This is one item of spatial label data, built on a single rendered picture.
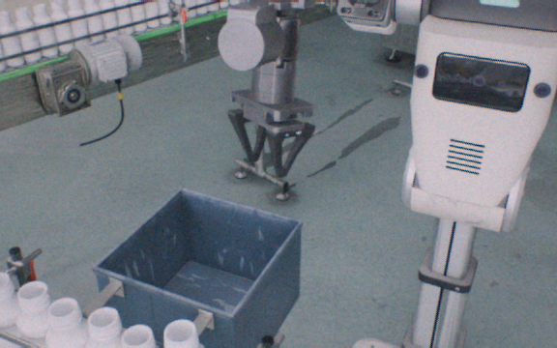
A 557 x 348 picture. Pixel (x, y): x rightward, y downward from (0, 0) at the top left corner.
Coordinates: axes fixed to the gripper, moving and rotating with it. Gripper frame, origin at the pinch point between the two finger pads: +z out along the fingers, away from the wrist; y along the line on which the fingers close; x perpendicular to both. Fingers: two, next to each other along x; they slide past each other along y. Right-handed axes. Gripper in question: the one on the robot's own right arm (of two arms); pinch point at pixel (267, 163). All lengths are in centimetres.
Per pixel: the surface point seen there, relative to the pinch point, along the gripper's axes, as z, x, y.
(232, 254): 43, 26, -43
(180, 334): 16.5, -17.0, 6.8
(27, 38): 8, 12, -141
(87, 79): 20, 26, -129
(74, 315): 18.5, -24.8, -6.2
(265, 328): 47, 19, -20
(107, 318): 19.2, -21.3, -4.2
